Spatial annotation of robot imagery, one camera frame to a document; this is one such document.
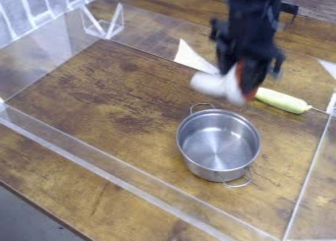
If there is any silver metal pot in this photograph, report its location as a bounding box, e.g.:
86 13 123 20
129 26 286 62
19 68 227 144
175 103 261 188

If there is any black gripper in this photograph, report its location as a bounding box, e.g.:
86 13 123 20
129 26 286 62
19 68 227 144
209 18 287 96

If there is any clear acrylic triangular bracket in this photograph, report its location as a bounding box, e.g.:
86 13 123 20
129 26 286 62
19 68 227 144
79 3 125 40

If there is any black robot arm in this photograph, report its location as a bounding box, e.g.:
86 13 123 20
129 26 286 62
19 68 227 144
209 0 285 99

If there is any plush brown white mushroom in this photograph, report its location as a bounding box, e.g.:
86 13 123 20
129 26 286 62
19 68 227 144
190 63 257 105

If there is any spoon with green handle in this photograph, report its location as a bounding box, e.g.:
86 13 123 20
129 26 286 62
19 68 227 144
253 87 313 115

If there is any clear acrylic enclosure wall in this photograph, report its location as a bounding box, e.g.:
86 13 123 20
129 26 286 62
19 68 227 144
0 0 336 241

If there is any black bar in background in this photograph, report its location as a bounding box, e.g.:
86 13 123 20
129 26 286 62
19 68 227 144
281 2 298 15

